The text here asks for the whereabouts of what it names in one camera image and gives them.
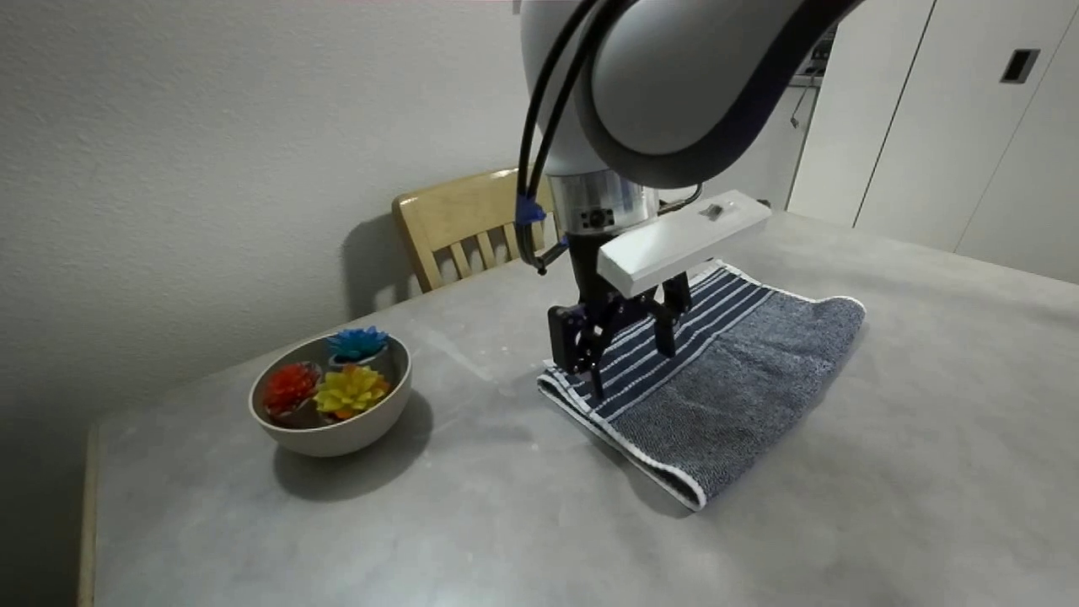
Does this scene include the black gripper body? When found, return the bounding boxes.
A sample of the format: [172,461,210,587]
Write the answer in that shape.
[559,230,682,330]

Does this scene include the grey towel with navy stripes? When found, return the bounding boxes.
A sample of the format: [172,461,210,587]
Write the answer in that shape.
[535,258,871,515]

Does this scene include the wooden chair with short slats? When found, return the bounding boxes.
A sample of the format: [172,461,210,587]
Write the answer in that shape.
[391,164,566,298]

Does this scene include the blue flower toy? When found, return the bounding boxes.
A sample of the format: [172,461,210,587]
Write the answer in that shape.
[326,322,395,367]

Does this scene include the yellow flower toy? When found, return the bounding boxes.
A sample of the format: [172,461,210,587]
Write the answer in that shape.
[311,363,395,421]

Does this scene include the beige bowl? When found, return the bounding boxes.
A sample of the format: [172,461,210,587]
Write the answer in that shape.
[246,327,419,461]

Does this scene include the red flower toy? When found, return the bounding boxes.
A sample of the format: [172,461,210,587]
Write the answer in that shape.
[259,361,321,415]

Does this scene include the white cabinet doors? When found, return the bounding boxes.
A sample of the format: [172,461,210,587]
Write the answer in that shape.
[787,0,1079,285]

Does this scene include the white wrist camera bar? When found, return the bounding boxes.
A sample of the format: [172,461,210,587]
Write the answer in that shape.
[594,186,775,301]

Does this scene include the black cable with blue connector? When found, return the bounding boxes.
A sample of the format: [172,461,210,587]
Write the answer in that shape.
[511,0,633,277]

